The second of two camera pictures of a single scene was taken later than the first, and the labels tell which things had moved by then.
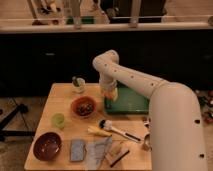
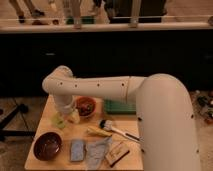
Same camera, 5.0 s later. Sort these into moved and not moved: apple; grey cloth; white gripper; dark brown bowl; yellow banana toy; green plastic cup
Moved: white gripper; apple
Not moved: green plastic cup; yellow banana toy; grey cloth; dark brown bowl
